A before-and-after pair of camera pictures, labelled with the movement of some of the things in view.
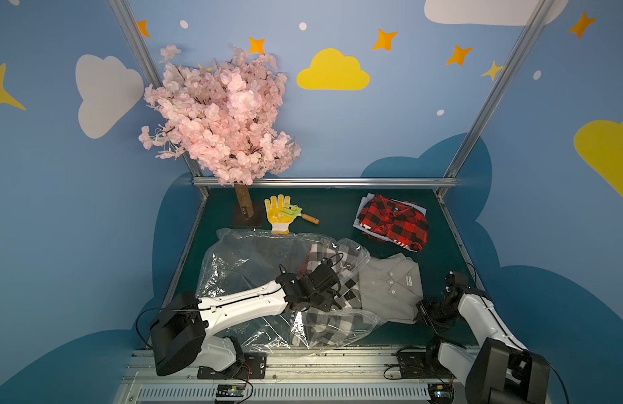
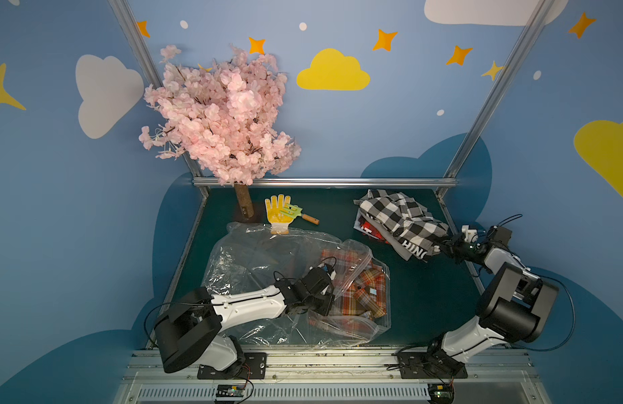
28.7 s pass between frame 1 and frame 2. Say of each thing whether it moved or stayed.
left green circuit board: stayed
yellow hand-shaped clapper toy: stayed
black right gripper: moved
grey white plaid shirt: moved
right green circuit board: stayed
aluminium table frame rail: stayed
